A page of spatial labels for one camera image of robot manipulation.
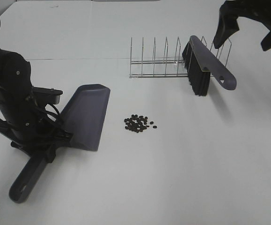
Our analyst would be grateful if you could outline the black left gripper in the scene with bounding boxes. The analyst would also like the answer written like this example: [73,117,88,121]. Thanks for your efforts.
[0,87,73,163]

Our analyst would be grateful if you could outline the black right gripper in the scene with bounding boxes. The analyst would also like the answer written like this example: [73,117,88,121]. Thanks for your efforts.
[213,0,271,51]

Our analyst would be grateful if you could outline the grey plastic dustpan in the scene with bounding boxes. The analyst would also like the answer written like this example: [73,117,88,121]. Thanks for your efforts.
[8,84,110,203]

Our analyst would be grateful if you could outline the grey hand brush black bristles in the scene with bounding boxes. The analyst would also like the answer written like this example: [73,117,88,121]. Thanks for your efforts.
[182,35,237,97]

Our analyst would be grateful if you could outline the pile of coffee beans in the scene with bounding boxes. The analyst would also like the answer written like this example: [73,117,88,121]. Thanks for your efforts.
[124,114,157,133]

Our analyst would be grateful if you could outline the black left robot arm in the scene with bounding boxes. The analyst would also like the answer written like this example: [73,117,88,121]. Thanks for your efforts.
[0,49,73,163]

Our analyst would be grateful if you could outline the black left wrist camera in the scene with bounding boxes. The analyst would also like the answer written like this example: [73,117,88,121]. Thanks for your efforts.
[32,87,63,105]

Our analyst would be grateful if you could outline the metal wire rack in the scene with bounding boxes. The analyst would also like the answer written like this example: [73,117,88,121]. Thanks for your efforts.
[129,37,227,78]

